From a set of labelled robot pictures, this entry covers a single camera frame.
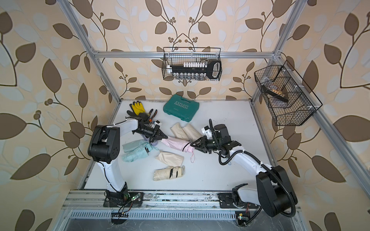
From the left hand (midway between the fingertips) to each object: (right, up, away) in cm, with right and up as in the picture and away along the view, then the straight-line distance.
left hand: (164, 135), depth 89 cm
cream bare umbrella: (+4, -20, -9) cm, 22 cm away
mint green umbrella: (-14, -11, 0) cm, 18 cm away
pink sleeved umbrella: (+13, -4, -9) cm, 17 cm away
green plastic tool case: (+10, +18, +22) cm, 30 cm away
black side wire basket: (+69, +20, -14) cm, 73 cm away
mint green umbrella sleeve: (-21, -7, +2) cm, 22 cm away
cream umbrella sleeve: (+4, -14, -2) cm, 15 cm away
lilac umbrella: (-11, -3, +4) cm, 13 cm away
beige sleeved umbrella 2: (+17, 0, +8) cm, 19 cm away
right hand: (+17, -5, -9) cm, 20 cm away
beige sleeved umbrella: (+8, +1, +10) cm, 13 cm away
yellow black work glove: (-25, +17, +24) cm, 39 cm away
